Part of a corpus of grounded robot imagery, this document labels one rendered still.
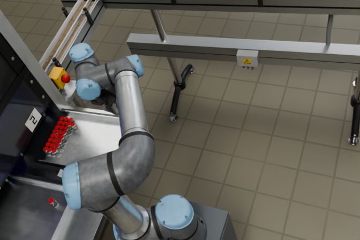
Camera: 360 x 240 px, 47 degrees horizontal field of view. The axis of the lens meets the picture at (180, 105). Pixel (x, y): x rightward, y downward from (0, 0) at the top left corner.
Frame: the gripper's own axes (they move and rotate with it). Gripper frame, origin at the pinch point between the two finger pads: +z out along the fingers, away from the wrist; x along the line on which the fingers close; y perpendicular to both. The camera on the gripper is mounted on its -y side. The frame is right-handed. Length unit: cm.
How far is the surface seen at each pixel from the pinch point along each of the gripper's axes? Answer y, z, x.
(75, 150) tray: 22.5, 15.9, 11.6
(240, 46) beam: -25, 49, -85
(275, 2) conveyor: -46, 13, -82
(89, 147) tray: 16.8, 15.9, 9.1
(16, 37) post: 38.6, -28.3, -10.0
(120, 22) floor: 103, 104, -158
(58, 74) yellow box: 38.3, 1.0, -16.6
